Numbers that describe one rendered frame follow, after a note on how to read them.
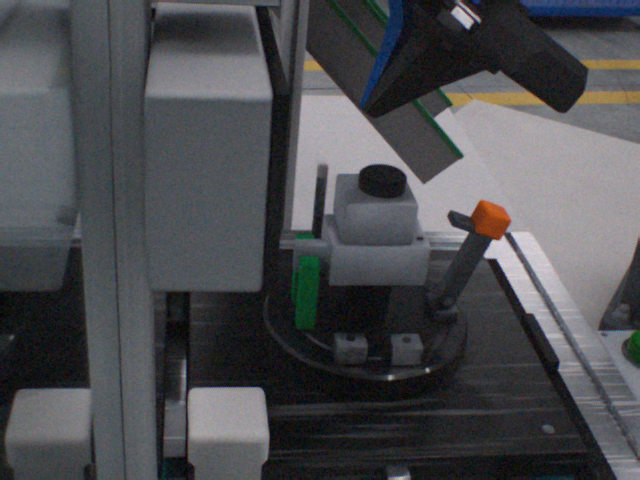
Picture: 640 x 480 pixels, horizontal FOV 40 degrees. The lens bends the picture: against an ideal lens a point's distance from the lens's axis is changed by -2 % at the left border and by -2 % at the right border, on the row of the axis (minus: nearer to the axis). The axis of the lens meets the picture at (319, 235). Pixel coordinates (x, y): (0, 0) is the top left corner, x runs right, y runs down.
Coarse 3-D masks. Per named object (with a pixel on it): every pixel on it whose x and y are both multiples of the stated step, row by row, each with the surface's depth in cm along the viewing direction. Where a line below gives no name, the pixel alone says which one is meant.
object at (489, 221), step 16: (480, 208) 58; (496, 208) 58; (464, 224) 58; (480, 224) 58; (496, 224) 58; (464, 240) 60; (480, 240) 59; (464, 256) 59; (480, 256) 59; (448, 272) 61; (464, 272) 60; (448, 288) 60; (448, 304) 61
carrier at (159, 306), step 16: (160, 304) 63; (160, 320) 62; (160, 336) 60; (160, 352) 59; (160, 368) 57; (160, 384) 56; (160, 400) 55; (160, 416) 53; (160, 432) 52; (160, 448) 51; (160, 464) 50
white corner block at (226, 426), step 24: (192, 408) 51; (216, 408) 51; (240, 408) 52; (264, 408) 52; (192, 432) 50; (216, 432) 50; (240, 432) 50; (264, 432) 50; (192, 456) 50; (216, 456) 50; (240, 456) 50; (264, 456) 51
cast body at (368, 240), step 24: (384, 168) 57; (336, 192) 58; (360, 192) 56; (384, 192) 55; (408, 192) 56; (336, 216) 58; (360, 216) 55; (384, 216) 55; (408, 216) 55; (312, 240) 58; (336, 240) 56; (360, 240) 56; (384, 240) 56; (408, 240) 56; (336, 264) 56; (360, 264) 57; (384, 264) 57; (408, 264) 57
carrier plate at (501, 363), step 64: (448, 256) 73; (192, 320) 62; (256, 320) 63; (512, 320) 65; (192, 384) 56; (256, 384) 57; (448, 384) 58; (512, 384) 59; (320, 448) 52; (384, 448) 53; (448, 448) 53; (512, 448) 53; (576, 448) 54
